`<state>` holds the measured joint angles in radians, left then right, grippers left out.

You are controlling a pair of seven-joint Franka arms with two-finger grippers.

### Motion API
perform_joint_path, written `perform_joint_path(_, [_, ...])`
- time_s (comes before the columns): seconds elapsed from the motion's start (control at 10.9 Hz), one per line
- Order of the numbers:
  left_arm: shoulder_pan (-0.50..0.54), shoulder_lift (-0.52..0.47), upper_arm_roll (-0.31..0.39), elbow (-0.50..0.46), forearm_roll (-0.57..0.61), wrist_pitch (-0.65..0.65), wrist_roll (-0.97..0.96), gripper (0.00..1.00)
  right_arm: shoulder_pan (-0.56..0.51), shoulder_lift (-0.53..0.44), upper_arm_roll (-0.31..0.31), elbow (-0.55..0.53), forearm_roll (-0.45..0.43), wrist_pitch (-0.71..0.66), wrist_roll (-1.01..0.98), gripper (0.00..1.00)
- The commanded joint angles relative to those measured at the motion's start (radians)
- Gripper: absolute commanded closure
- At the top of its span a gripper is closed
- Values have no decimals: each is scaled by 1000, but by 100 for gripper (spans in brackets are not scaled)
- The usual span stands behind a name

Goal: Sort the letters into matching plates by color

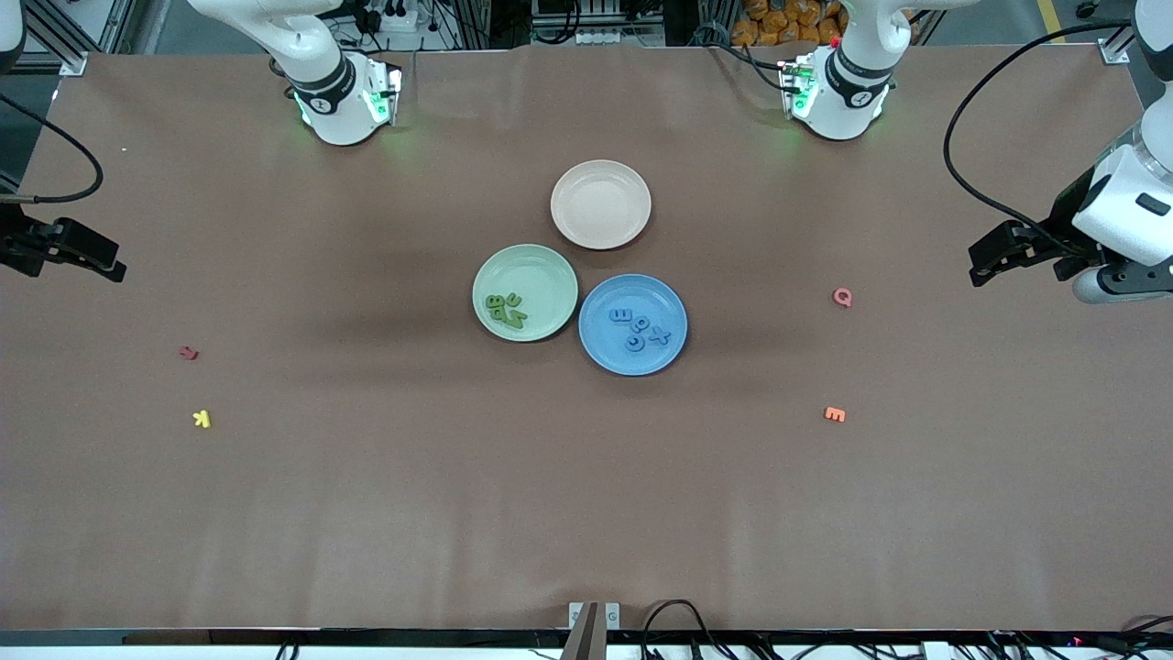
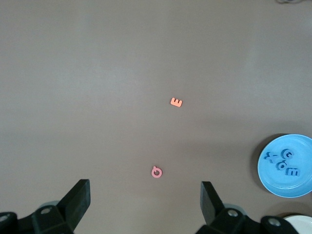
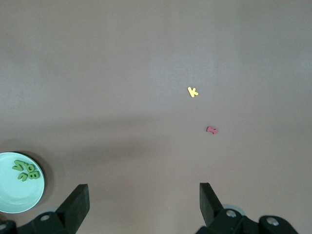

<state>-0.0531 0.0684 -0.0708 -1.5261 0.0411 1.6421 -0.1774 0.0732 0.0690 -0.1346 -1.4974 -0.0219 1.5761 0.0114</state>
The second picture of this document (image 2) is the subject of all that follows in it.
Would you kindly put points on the blue foam letter a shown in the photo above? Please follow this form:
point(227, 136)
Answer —
point(279, 165)

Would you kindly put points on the blue foam letter x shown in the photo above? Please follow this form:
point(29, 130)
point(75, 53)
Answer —
point(271, 157)

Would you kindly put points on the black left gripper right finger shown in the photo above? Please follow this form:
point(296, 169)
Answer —
point(209, 204)

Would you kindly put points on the pink plate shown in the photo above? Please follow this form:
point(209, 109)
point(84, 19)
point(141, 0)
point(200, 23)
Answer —
point(303, 224)

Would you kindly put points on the blue plate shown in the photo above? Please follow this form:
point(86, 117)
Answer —
point(275, 182)

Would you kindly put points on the blue foam letter m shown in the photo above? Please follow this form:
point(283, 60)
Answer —
point(292, 172)

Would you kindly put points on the brown table mat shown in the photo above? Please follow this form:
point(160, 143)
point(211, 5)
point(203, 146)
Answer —
point(97, 73)

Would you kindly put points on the orange foam letter E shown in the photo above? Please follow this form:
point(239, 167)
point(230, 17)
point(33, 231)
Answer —
point(176, 102)

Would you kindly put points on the blue foam letter G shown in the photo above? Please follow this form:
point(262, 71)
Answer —
point(284, 153)

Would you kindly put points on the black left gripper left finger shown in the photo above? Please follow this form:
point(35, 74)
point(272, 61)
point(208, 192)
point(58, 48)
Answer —
point(78, 202)

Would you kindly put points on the pink foam letter Q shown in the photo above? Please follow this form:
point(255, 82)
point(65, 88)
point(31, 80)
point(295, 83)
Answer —
point(153, 173)

